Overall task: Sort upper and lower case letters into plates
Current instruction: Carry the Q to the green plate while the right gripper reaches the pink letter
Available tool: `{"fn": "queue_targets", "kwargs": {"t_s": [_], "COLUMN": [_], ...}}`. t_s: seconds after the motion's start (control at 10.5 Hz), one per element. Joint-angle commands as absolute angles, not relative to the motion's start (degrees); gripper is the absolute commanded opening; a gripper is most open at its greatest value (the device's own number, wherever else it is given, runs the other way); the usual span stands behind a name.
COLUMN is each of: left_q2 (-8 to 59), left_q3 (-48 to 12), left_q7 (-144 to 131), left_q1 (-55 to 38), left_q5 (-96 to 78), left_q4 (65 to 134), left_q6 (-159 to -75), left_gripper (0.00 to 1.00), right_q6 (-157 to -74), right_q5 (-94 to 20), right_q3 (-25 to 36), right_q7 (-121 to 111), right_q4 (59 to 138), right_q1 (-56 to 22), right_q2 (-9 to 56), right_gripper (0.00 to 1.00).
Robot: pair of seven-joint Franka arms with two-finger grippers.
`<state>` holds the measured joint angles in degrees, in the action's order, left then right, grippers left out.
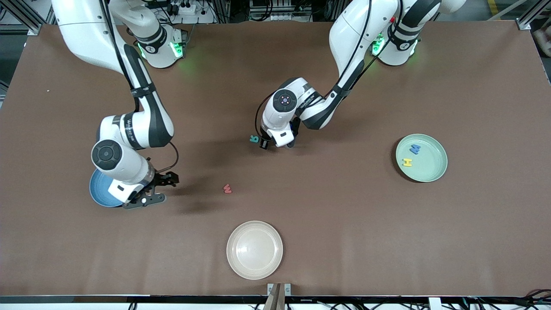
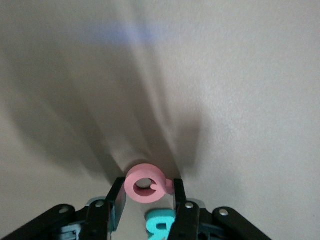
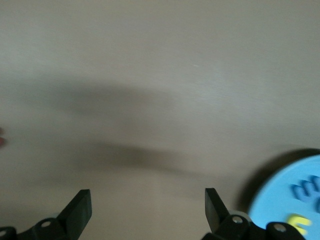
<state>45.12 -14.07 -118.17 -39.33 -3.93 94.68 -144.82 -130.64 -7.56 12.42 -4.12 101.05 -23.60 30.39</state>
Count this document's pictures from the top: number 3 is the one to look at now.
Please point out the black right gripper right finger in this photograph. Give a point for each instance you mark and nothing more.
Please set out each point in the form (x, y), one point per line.
(220, 222)

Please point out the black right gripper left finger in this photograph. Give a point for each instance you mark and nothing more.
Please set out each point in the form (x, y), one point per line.
(72, 220)

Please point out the yellow foam letter u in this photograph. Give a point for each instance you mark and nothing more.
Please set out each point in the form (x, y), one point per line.
(301, 222)

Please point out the blue foam lowercase m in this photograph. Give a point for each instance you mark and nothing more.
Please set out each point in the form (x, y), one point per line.
(305, 191)

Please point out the red foam letter w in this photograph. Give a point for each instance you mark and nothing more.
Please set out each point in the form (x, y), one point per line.
(2, 140)

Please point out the blue plate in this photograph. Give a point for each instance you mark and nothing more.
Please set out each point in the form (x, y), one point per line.
(275, 190)

